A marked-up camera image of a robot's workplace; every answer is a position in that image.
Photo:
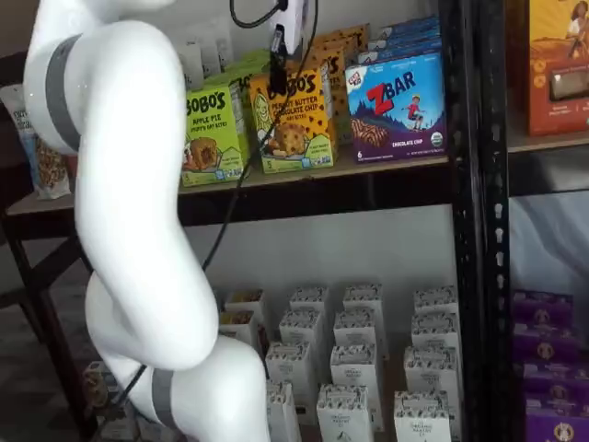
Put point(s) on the white cartons group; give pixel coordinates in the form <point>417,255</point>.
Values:
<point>389,391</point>

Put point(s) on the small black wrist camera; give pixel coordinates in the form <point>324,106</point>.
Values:
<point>277,40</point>

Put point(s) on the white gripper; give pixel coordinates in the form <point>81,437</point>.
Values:
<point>292,23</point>

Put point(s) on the orange Bobo's peanut butter box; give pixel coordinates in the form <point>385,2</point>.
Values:
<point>333,78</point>
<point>294,119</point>
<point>345,39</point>

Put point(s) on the yellow cereal box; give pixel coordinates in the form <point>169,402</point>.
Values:
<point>237,322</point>
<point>246,297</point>

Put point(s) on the black metal shelf rack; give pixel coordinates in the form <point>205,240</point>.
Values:
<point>499,230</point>
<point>465,230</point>

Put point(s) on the blue ZBar chocolate chip box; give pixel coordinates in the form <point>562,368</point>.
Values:
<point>400,51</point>
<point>412,25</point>
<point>396,110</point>
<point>405,39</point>

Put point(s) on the white floral print box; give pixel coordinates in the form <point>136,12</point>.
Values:
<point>430,368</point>
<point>435,331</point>
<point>308,299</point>
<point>299,329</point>
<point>363,297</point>
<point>435,299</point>
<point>283,414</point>
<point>343,414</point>
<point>421,419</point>
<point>354,329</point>
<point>354,368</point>
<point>287,368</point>

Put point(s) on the purple snack box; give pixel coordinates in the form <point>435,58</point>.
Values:
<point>547,345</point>
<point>543,308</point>
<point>559,423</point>
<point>557,382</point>

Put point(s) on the brown fibreboard shelf board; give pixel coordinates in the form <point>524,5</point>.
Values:
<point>368,168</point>
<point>547,140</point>

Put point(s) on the green Bobo's apple pie box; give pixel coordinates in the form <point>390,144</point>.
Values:
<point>211,133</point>
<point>248,62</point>

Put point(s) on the large orange snack box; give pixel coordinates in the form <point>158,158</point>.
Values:
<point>561,55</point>

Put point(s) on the white granola bag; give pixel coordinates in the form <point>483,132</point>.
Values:
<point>16,115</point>

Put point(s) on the small plain white box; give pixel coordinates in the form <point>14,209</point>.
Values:
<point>224,48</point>
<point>211,55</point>

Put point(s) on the clear granola bag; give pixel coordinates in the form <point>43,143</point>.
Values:
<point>53,170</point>

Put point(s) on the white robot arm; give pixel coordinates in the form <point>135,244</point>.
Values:
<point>124,138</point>

